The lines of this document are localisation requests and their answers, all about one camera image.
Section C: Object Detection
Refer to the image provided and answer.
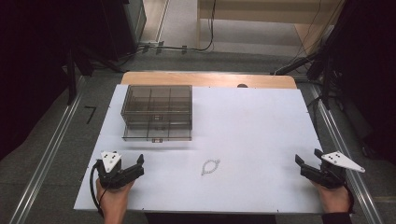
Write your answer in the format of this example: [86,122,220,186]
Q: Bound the black floor cable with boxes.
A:
[118,0,218,68]

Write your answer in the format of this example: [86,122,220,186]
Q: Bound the black bar on floor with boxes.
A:
[270,51,320,77]

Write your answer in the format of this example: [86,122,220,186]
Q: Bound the thin black hanging cables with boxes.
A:
[290,0,345,63]

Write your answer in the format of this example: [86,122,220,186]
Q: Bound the white table sheet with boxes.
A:
[73,83,325,216]

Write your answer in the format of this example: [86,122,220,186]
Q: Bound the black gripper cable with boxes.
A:
[342,181,356,214]
[89,161,106,218]

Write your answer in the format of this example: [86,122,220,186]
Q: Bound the black metal stand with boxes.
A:
[306,46,345,110]
[62,43,96,106]

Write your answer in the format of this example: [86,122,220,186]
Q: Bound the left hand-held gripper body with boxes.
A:
[94,150,134,190]

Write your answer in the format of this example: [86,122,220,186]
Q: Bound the person's dark clothing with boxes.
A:
[144,212,277,224]

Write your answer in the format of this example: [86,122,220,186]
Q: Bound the clear smoky plastic drawer box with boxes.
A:
[120,84,193,144]

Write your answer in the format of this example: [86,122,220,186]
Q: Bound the light wooden furniture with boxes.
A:
[195,0,347,55]

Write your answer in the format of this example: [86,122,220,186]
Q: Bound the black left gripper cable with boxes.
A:
[89,161,106,218]

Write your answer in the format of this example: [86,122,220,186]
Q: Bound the dark cabinet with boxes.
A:
[69,0,148,63]

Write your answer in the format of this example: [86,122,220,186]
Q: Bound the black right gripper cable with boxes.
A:
[342,181,356,214]

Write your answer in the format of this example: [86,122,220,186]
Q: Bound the person's right hand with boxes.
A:
[310,180,352,215]

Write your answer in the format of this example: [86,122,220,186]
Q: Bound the metal floor rail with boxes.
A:
[309,83,385,224]
[7,75,88,224]

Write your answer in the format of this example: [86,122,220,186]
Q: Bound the person's left hand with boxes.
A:
[95,178,135,217]

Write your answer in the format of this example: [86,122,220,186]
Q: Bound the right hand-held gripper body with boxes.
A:
[306,150,366,190]

